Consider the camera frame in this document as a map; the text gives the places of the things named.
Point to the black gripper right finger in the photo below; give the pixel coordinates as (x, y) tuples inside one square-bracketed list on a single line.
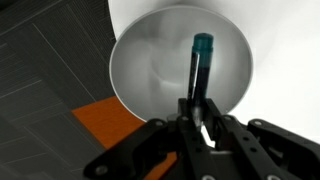
[(260, 150)]

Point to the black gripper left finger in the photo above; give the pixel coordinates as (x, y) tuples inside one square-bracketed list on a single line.
[(160, 150)]

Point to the teal and black marker pen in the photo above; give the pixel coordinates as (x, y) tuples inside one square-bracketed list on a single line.
[(201, 66)]

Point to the grey bowl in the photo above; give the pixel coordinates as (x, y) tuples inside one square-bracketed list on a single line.
[(146, 66)]

